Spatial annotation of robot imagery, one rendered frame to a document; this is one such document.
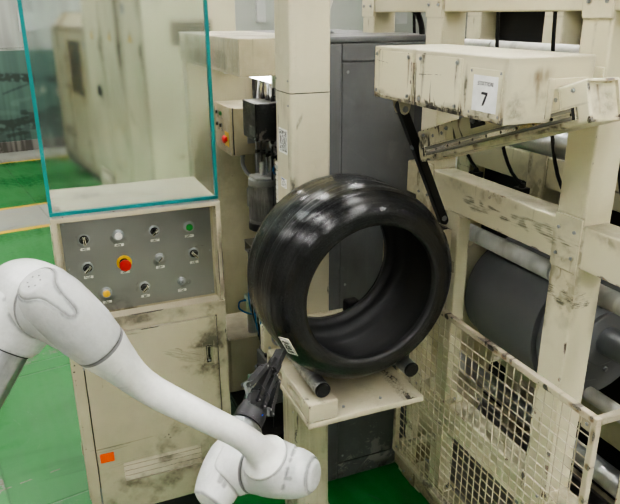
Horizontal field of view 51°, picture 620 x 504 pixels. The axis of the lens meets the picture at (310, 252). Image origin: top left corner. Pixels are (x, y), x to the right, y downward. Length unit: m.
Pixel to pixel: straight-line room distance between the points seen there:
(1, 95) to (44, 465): 7.73
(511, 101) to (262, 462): 0.93
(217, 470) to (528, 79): 1.09
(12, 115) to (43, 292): 9.30
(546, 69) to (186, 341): 1.52
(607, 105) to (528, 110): 0.16
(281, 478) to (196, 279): 1.13
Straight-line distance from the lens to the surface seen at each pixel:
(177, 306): 2.37
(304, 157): 1.97
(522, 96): 1.54
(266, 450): 1.41
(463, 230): 2.26
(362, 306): 2.08
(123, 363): 1.28
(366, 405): 1.95
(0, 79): 10.38
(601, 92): 1.57
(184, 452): 2.68
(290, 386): 1.99
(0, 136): 10.46
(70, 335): 1.21
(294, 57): 1.92
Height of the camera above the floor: 1.87
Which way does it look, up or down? 20 degrees down
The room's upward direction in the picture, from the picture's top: straight up
